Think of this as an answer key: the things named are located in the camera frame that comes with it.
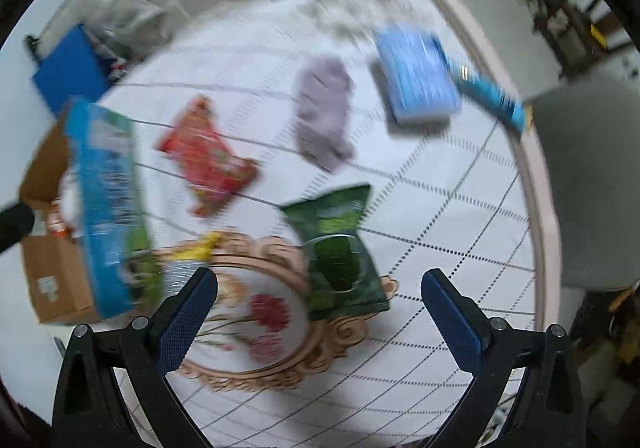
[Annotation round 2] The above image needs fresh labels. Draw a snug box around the cardboard box with blue outside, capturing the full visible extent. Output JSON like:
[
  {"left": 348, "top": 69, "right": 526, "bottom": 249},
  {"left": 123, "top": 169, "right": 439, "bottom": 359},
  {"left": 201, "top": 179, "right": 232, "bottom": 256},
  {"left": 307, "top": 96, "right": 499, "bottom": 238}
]
[{"left": 18, "top": 98, "right": 162, "bottom": 324}]

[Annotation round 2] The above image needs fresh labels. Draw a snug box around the silver yellow scrubbing sponge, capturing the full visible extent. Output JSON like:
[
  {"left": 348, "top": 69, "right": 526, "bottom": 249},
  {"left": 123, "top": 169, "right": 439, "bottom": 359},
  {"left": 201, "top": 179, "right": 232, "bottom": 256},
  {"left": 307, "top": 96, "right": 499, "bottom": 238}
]
[{"left": 156, "top": 231, "right": 221, "bottom": 298}]

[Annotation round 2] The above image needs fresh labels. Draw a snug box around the green snack packet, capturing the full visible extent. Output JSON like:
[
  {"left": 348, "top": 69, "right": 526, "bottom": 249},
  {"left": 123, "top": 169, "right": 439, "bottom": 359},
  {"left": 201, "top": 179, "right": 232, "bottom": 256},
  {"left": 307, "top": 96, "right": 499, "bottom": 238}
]
[{"left": 280, "top": 184, "right": 390, "bottom": 321}]

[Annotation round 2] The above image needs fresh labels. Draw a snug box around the red snack packet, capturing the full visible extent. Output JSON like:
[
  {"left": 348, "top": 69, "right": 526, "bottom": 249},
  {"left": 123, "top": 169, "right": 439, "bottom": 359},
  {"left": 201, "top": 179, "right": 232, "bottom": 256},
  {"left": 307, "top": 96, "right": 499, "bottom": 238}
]
[{"left": 154, "top": 95, "right": 259, "bottom": 217}]

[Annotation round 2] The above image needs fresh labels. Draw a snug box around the blue tube packet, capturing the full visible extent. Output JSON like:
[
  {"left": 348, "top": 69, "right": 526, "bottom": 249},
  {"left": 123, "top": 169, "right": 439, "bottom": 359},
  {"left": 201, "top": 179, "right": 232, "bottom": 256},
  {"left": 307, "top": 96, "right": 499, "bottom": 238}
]
[{"left": 447, "top": 61, "right": 527, "bottom": 136}]

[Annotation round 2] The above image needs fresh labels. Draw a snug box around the light blue tissue pack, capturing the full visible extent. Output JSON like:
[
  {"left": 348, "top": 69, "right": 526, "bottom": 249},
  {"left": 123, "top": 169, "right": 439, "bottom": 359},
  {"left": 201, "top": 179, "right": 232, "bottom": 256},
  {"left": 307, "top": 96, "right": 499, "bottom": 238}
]
[{"left": 374, "top": 24, "right": 462, "bottom": 124}]

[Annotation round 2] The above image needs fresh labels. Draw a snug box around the blue folded mat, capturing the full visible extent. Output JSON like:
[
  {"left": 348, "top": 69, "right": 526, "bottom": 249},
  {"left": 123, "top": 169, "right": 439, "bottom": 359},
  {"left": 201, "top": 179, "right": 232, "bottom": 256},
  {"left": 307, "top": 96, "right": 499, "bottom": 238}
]
[{"left": 32, "top": 24, "right": 112, "bottom": 118}]

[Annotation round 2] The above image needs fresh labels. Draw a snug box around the grey chair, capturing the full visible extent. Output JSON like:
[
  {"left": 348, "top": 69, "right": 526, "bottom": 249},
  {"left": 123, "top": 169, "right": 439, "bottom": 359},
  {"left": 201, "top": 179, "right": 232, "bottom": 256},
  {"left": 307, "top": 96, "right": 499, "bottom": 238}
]
[{"left": 530, "top": 73, "right": 639, "bottom": 291}]

